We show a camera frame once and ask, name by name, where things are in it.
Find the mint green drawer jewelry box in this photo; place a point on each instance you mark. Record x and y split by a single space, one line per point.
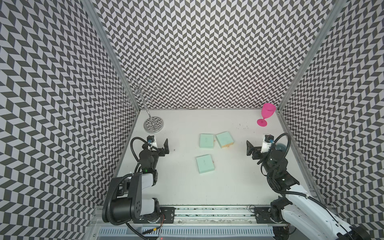
207 141

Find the aluminium corner post right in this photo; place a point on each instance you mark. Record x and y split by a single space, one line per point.
322 34

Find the pink plastic wine glass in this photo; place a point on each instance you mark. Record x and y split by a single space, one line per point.
267 111

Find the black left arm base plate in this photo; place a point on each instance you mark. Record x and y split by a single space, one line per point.
166 216

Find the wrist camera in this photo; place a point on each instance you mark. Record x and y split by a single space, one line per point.
267 143
151 140

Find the chrome jewelry tree stand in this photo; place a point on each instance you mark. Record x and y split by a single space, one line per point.
152 124

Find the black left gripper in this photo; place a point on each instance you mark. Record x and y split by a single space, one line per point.
166 150

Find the teal round cup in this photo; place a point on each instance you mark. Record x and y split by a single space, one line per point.
281 147

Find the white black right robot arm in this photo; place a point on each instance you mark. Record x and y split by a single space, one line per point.
296 206

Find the aluminium corner post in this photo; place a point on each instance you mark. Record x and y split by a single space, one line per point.
96 22
322 34

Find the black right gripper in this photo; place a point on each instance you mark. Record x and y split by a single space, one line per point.
256 150

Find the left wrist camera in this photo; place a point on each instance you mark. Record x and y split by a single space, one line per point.
151 140

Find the aluminium front rail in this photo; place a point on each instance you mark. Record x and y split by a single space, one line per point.
196 223

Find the aluminium corner post left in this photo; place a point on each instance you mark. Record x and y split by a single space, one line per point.
96 22

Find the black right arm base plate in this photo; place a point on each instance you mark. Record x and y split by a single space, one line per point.
263 216

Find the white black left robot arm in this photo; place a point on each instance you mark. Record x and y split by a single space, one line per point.
124 201

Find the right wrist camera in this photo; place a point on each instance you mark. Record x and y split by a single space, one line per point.
267 143

